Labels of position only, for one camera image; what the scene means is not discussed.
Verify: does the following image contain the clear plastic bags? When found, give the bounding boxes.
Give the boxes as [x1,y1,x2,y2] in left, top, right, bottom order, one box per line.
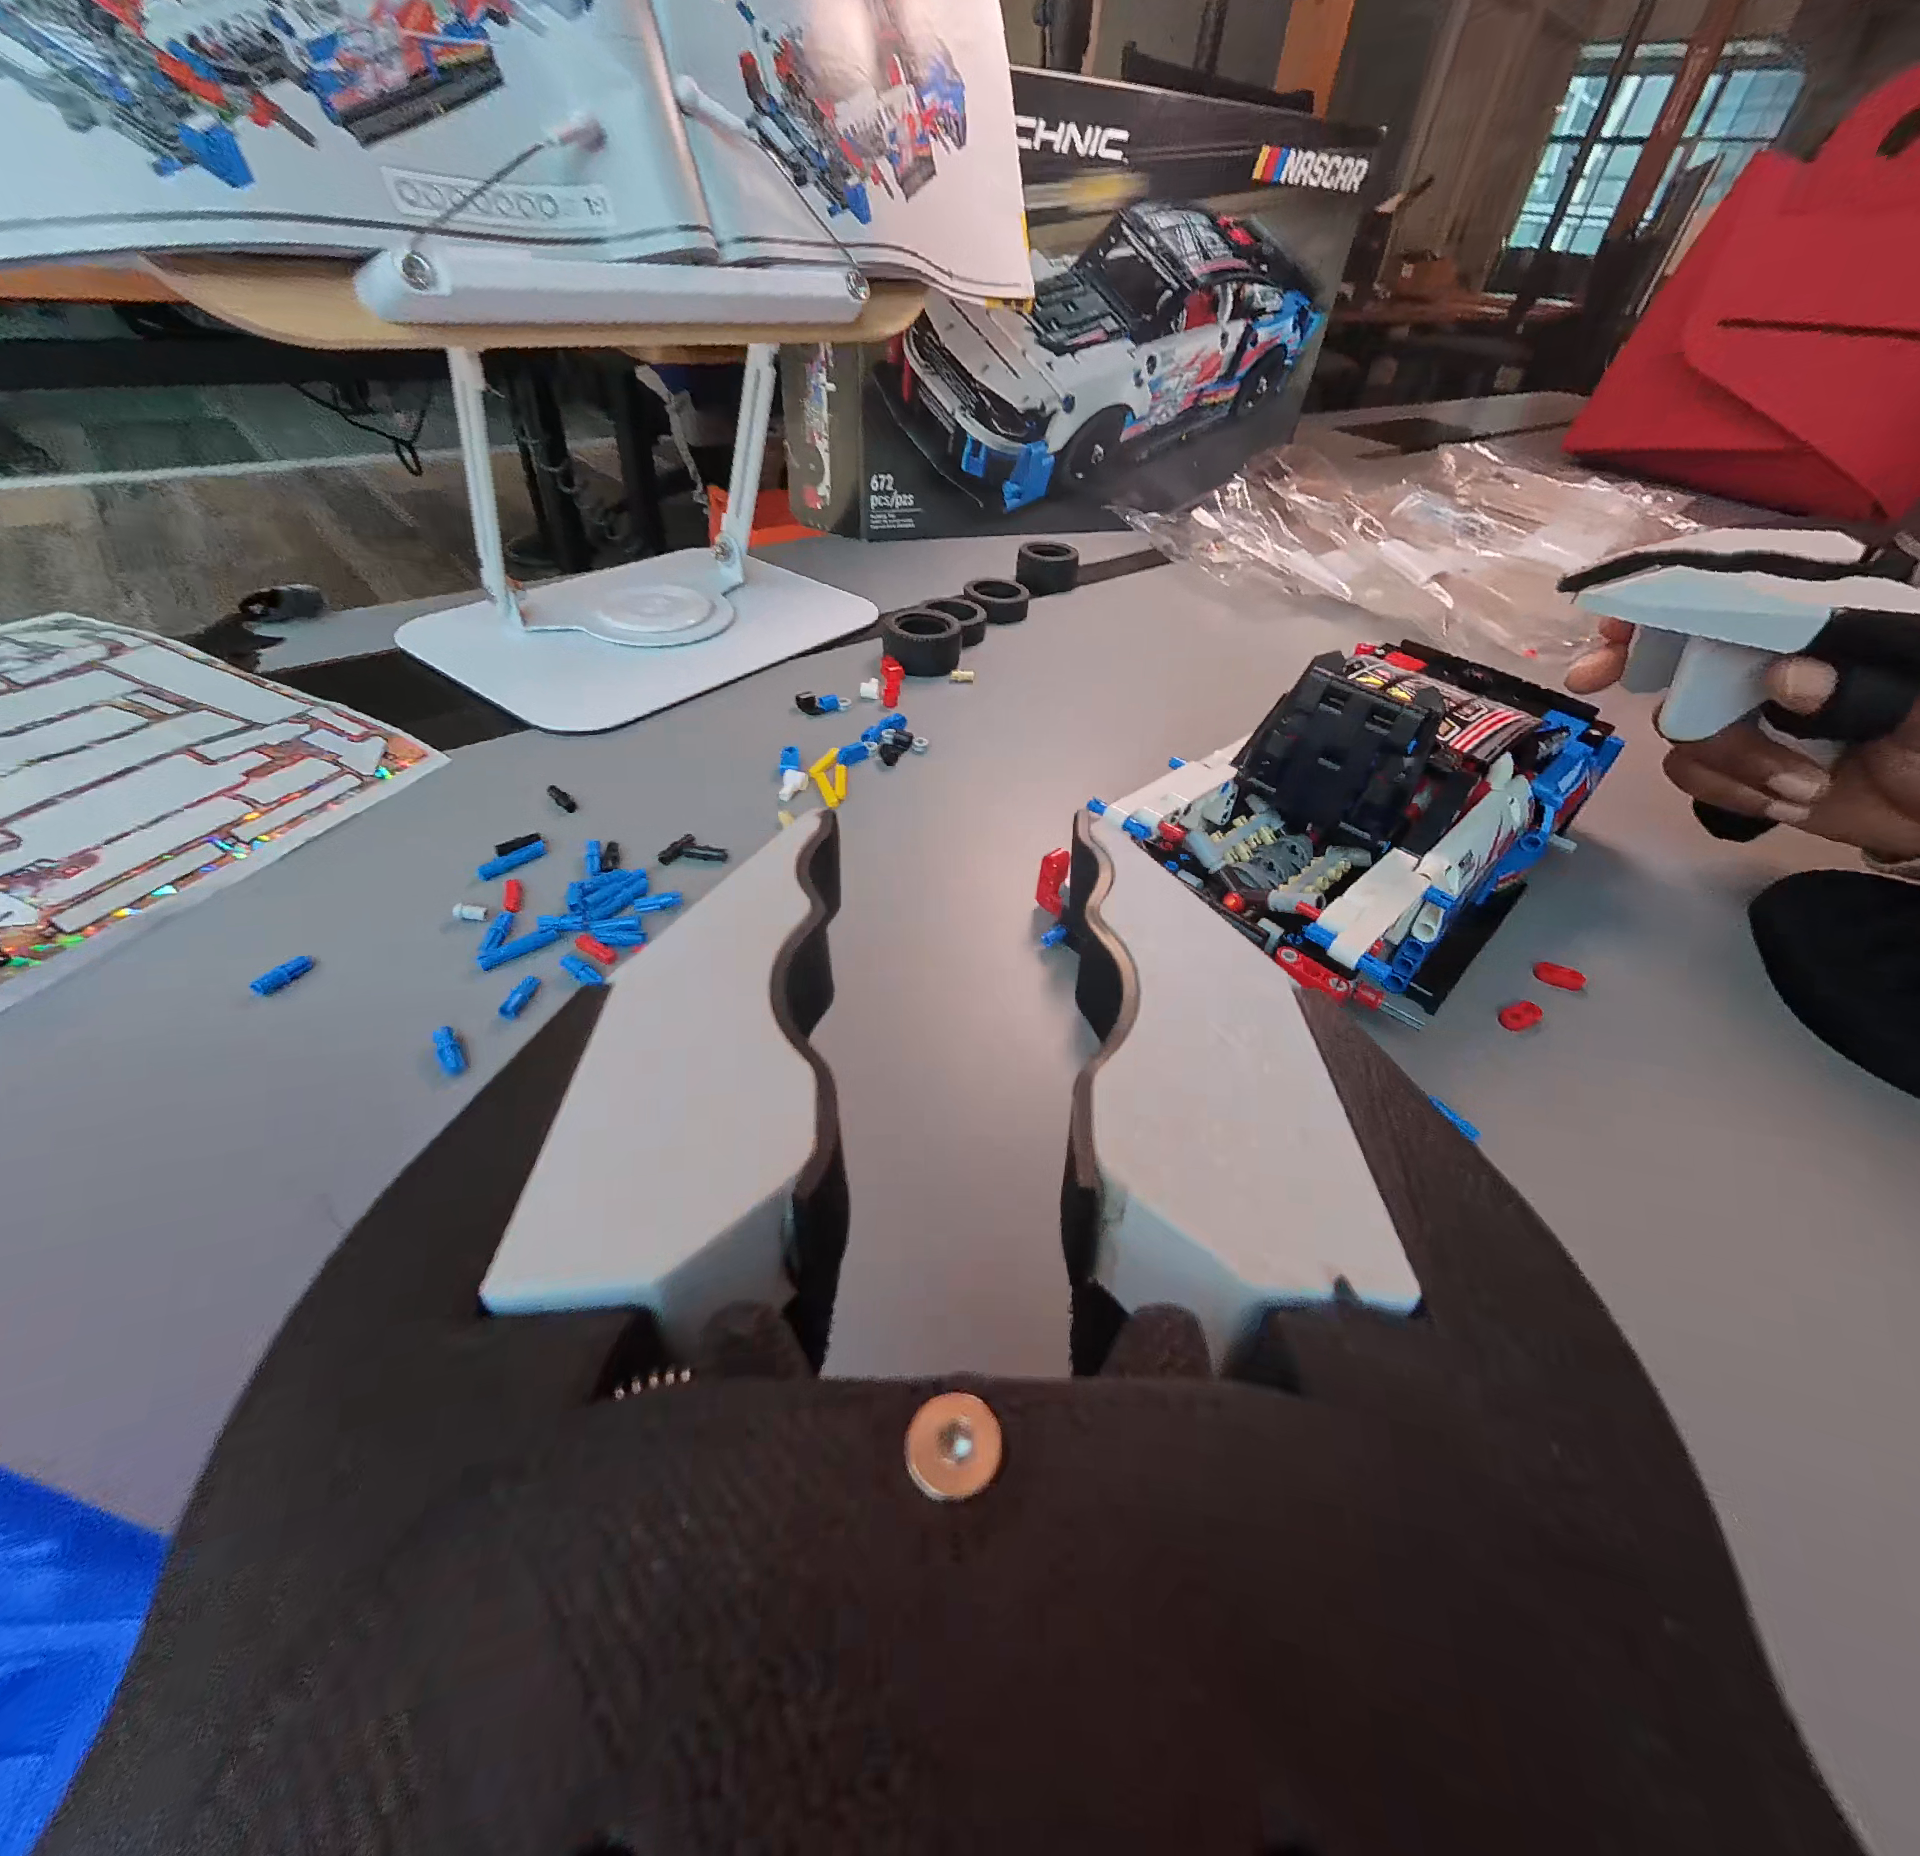
[1110,438,1665,658]

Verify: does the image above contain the grey desk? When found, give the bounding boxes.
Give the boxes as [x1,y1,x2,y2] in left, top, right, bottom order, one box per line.
[0,399,1920,1541]

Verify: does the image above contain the black chair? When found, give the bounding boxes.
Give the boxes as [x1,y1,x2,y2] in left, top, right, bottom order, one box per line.
[1748,869,1920,1101]

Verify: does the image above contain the scattered small brick pins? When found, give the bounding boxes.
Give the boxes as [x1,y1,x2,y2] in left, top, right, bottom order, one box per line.
[248,654,983,1081]

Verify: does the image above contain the open instruction booklet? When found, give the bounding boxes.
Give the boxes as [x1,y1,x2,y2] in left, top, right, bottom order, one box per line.
[0,0,1037,304]

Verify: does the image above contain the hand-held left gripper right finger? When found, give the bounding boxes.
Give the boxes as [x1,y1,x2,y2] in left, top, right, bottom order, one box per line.
[1057,811,1426,1378]

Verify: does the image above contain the white book stand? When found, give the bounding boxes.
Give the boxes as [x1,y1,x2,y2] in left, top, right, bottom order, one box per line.
[151,73,919,735]

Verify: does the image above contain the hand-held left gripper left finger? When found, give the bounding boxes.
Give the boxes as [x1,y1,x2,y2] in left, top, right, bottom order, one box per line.
[480,806,849,1369]

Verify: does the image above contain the used sticker sheet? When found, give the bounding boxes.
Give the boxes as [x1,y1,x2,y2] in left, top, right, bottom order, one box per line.
[0,615,449,991]

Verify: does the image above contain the toy car set box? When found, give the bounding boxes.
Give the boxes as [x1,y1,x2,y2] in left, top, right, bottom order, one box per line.
[781,64,1389,540]

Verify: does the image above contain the red felt bag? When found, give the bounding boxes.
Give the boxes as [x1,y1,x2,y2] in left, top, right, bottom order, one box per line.
[1559,71,1920,523]

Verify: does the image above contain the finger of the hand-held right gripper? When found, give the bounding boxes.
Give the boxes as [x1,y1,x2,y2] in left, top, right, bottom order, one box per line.
[1557,527,1914,595]
[1577,565,1920,658]

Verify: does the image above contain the brick-built toy race car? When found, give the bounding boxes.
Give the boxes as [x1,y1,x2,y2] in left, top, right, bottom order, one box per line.
[1088,641,1629,1014]

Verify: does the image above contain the blue cloth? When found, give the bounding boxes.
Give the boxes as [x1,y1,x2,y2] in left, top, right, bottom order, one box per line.
[0,1465,171,1813]

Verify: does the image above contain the person's right hand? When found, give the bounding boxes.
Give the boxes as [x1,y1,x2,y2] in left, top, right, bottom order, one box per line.
[1562,615,1920,854]

